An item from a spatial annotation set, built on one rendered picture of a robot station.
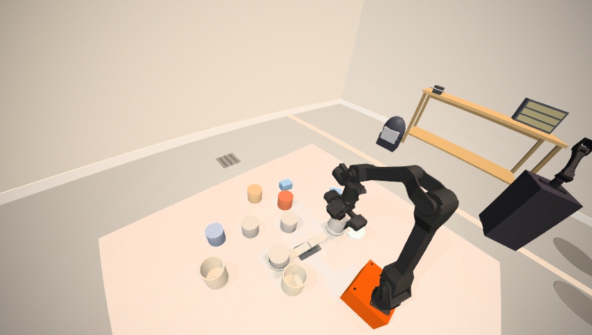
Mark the orange cylinder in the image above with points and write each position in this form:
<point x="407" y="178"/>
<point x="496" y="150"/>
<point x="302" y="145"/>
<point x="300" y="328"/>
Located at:
<point x="285" y="200"/>

